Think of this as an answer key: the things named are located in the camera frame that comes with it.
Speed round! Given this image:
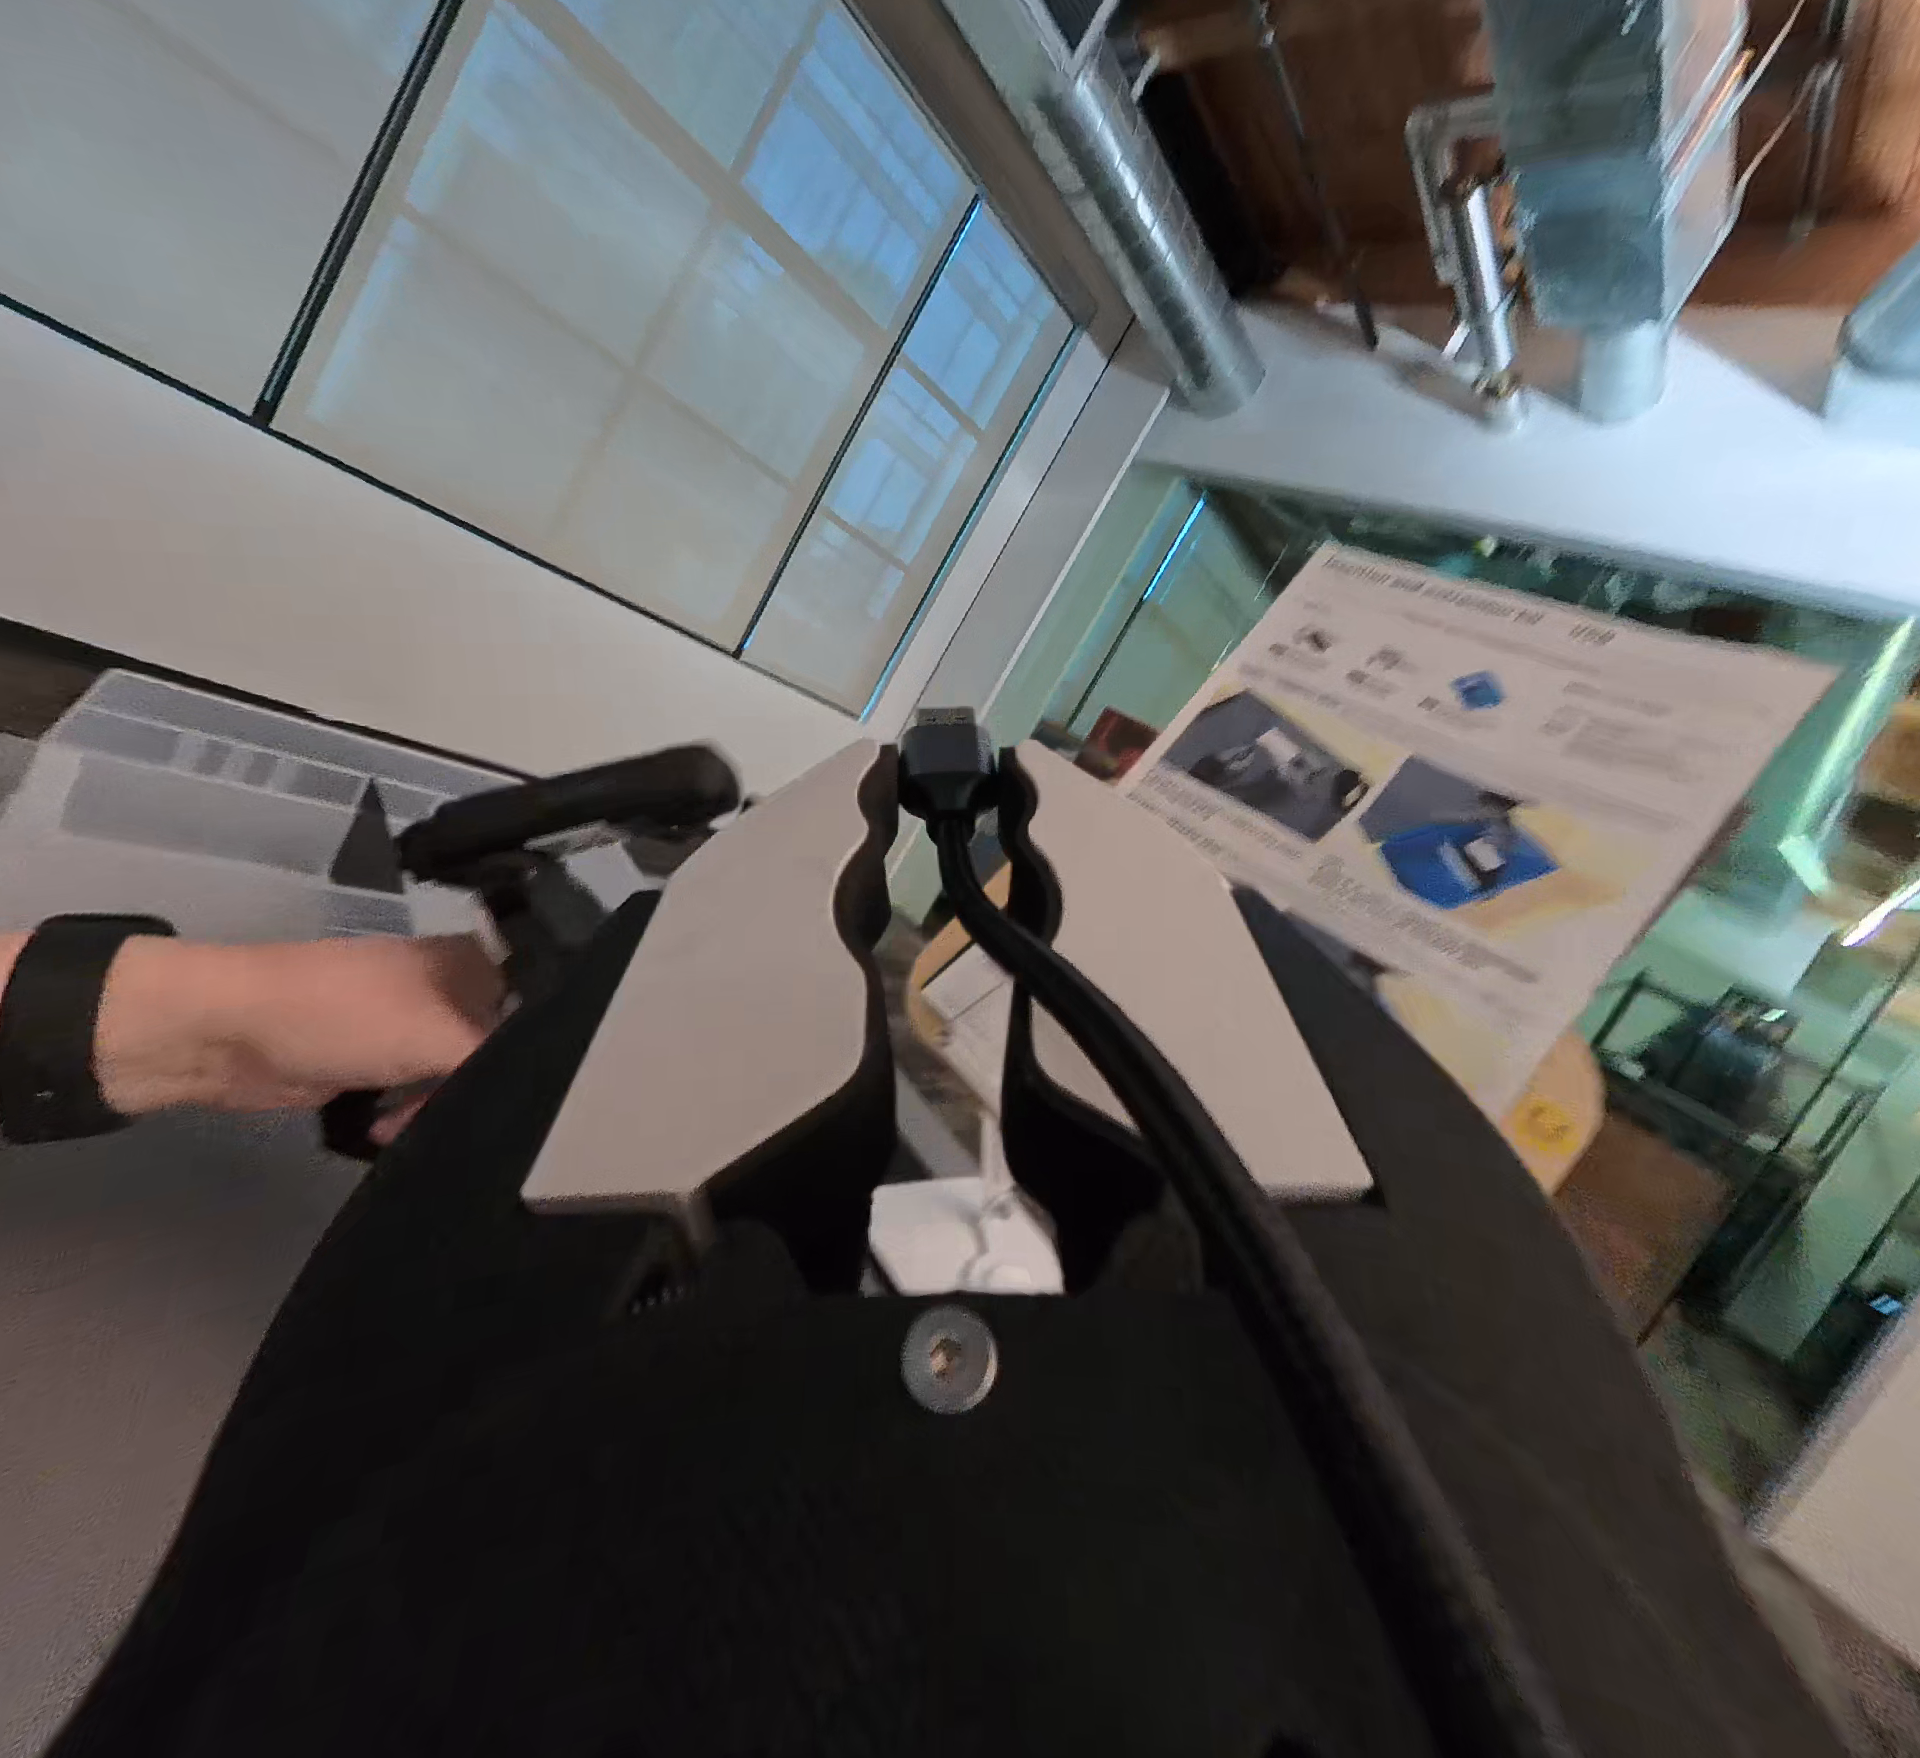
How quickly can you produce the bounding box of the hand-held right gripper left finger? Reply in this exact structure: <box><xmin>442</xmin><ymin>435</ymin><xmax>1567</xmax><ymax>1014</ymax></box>
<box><xmin>520</xmin><ymin>738</ymin><xmax>901</xmax><ymax>1292</ymax></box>

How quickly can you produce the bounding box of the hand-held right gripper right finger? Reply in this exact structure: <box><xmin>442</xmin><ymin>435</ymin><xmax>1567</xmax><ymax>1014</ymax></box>
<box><xmin>993</xmin><ymin>741</ymin><xmax>1373</xmax><ymax>1292</ymax></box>

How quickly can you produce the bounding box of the black braided usb cable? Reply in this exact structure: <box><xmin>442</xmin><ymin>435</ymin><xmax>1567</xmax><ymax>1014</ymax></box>
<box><xmin>897</xmin><ymin>703</ymin><xmax>1561</xmax><ymax>1758</ymax></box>

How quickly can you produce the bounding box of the clear plastic bin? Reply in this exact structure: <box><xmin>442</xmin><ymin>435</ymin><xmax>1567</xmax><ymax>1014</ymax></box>
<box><xmin>0</xmin><ymin>667</ymin><xmax>531</xmax><ymax>942</ymax></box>

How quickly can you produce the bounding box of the large silver duct elbow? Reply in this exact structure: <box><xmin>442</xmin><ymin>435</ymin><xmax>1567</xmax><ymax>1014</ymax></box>
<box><xmin>1822</xmin><ymin>284</ymin><xmax>1920</xmax><ymax>428</ymax></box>

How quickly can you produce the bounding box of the person's left hand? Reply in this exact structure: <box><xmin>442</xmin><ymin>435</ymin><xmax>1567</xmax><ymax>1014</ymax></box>
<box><xmin>94</xmin><ymin>934</ymin><xmax>513</xmax><ymax>1144</ymax></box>

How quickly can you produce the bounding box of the white stand base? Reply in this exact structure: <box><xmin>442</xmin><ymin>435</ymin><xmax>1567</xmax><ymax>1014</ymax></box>
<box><xmin>868</xmin><ymin>1177</ymin><xmax>1072</xmax><ymax>1299</ymax></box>

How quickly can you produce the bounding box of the printed instruction sheet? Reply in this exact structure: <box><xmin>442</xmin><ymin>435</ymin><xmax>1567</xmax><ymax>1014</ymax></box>
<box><xmin>1117</xmin><ymin>542</ymin><xmax>1847</xmax><ymax>1115</ymax></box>

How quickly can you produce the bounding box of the brown cardboard box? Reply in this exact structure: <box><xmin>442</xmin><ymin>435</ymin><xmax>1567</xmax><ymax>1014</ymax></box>
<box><xmin>1553</xmin><ymin>1113</ymin><xmax>1735</xmax><ymax>1346</ymax></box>

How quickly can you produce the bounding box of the black metal shelf rack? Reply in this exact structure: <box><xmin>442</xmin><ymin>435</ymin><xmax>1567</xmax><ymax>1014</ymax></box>
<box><xmin>1588</xmin><ymin>970</ymin><xmax>1896</xmax><ymax>1358</ymax></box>

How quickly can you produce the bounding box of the black wrist band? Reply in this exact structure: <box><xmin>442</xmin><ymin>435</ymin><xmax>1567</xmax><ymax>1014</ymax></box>
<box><xmin>0</xmin><ymin>916</ymin><xmax>179</xmax><ymax>1144</ymax></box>

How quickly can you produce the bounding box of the frosted glass window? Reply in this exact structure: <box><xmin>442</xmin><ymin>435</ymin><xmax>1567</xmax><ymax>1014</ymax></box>
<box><xmin>0</xmin><ymin>0</ymin><xmax>1081</xmax><ymax>717</ymax></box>

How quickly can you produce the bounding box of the silver pipe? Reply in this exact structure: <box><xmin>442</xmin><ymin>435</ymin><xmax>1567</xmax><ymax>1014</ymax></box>
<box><xmin>1407</xmin><ymin>92</ymin><xmax>1525</xmax><ymax>428</ymax></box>

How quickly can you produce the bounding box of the silver ceiling duct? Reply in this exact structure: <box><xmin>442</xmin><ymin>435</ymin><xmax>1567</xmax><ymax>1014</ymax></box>
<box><xmin>1035</xmin><ymin>49</ymin><xmax>1265</xmax><ymax>417</ymax></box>

